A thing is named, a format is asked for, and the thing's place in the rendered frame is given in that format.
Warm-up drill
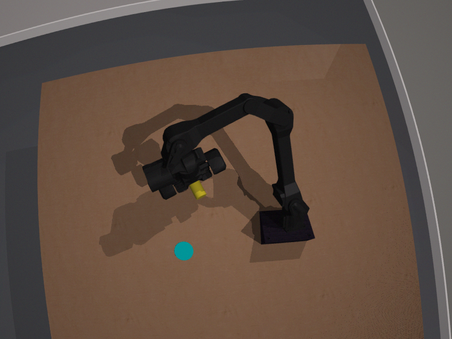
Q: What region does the cyan circle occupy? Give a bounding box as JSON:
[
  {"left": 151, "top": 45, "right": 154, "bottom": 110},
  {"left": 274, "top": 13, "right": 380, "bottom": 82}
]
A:
[{"left": 175, "top": 242, "right": 193, "bottom": 260}]

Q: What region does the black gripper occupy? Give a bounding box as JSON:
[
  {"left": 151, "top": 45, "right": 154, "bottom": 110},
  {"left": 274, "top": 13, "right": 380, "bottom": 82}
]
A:
[{"left": 159, "top": 148, "right": 226, "bottom": 200}]

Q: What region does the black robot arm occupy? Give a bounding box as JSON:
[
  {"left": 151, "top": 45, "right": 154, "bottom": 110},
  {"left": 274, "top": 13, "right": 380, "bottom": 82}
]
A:
[{"left": 142, "top": 93, "right": 310, "bottom": 233}]

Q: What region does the yellow cylinder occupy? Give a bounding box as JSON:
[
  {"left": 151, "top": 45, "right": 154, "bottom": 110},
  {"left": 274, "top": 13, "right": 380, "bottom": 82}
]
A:
[{"left": 189, "top": 180, "right": 207, "bottom": 200}]

